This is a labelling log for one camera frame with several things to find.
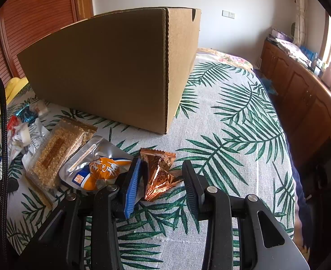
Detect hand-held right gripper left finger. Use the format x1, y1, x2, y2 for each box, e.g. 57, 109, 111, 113
19, 157, 142, 270

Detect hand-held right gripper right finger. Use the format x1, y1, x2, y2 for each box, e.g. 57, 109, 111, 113
182, 161, 310, 270

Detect copper foil snack packet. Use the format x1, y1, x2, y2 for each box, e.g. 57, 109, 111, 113
140, 148, 184, 201

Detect silver orange snack packet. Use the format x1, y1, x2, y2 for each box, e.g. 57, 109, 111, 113
59, 135, 135, 193

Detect white printed snack packet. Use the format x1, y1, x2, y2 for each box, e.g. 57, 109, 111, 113
23, 117, 51, 161

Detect blue foil candy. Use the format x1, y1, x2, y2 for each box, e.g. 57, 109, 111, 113
14, 105, 39, 124

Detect clear sesame bar packet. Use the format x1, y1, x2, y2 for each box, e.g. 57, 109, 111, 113
25, 122, 98, 210
27, 117, 86, 190

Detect cardboard box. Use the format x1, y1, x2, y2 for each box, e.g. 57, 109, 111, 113
17, 6, 202, 135

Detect red white candy wrapper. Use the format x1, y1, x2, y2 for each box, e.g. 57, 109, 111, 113
6, 115, 31, 149

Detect leaf print blanket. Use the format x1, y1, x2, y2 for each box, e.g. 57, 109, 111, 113
0, 53, 299, 270

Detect small white snack wrapper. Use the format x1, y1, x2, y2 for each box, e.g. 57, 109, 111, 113
30, 102, 48, 116

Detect yellow plush toy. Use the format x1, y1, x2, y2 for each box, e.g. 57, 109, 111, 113
0, 77, 30, 124

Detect dark blue cloth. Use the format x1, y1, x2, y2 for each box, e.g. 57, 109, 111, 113
290, 157, 314, 259

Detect blue plastic bag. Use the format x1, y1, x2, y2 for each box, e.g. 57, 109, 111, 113
260, 77, 279, 97

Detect floral blanket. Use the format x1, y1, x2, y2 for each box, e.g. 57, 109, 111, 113
195, 47, 254, 71

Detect wooden cabinet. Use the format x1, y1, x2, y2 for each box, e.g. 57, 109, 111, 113
259, 38, 331, 171

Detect brown slatted wooden panel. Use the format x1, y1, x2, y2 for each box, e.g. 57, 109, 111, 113
0, 0, 95, 135

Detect folded floral cloth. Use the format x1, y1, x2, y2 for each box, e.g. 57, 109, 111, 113
275, 38, 302, 60

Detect purple box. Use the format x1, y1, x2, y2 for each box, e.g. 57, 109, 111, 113
267, 27, 294, 43

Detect pink container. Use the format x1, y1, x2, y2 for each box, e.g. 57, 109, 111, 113
321, 62, 331, 85

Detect blue packs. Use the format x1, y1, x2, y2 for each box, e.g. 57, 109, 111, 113
300, 45, 320, 60

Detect patterned curtain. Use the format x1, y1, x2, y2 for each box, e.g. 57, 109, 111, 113
288, 0, 310, 50

